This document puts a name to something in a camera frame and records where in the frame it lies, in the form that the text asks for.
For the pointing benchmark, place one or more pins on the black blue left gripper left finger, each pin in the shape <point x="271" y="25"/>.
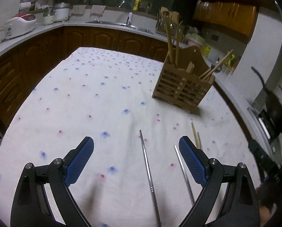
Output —
<point x="30" y="205"/>

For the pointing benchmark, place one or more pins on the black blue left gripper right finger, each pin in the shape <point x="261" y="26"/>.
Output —
<point x="239" y="206"/>

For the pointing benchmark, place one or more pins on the steel chopstick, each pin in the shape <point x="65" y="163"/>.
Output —
<point x="187" y="183"/>
<point x="151" y="185"/>

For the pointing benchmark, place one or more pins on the bamboo chopstick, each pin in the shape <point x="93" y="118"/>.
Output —
<point x="195" y="136"/>
<point x="206" y="75"/>
<point x="226" y="56"/>
<point x="168" y="32"/>
<point x="177" y="44"/>

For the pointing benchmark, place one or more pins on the brown lower kitchen cabinets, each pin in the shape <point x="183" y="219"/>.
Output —
<point x="25" y="65"/>

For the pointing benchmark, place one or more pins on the brown kitchen cabinets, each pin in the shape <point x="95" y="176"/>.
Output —
<point x="235" y="18"/>
<point x="25" y="65"/>

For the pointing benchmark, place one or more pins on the brown upper kitchen cabinets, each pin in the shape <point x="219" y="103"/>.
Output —
<point x="235" y="18"/>

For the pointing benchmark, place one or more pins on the steel kitchen sink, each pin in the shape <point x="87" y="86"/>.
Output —
<point x="120" y="25"/>

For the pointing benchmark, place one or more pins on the person's right hand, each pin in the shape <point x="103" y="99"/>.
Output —
<point x="265" y="207"/>

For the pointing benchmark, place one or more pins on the black wok pan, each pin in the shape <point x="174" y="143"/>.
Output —
<point x="272" y="103"/>

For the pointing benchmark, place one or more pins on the condiment bottles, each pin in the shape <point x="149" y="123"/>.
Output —
<point x="233" y="62"/>

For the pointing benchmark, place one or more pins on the wooden slatted utensil holder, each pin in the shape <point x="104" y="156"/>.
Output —
<point x="184" y="83"/>

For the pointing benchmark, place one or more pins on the white floral tablecloth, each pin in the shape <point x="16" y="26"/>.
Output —
<point x="107" y="96"/>

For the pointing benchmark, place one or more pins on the yellow cup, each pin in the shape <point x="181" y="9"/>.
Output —
<point x="205" y="51"/>

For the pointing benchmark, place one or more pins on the pink green lidded container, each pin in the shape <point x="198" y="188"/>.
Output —
<point x="195" y="40"/>

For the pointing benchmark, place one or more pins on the red white rice cooker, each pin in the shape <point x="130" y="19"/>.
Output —
<point x="19" y="25"/>

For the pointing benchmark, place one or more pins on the countertop dish rack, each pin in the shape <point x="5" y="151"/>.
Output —
<point x="164" y="16"/>

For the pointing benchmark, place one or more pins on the small white canister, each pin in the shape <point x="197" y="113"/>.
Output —
<point x="48" y="17"/>

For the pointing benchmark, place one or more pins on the white rice cooker pot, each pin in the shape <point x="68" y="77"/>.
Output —
<point x="61" y="12"/>

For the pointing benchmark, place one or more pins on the grey hanging cloth left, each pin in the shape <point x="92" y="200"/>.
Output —
<point x="78" y="10"/>

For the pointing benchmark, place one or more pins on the grey hanging cloth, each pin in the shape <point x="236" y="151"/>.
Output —
<point x="97" y="10"/>
<point x="78" y="10"/>

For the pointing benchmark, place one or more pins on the grey hanging cloth right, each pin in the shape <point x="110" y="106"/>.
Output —
<point x="97" y="10"/>

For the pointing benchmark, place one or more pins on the yellow detergent bottle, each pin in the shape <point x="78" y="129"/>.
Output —
<point x="136" y="5"/>

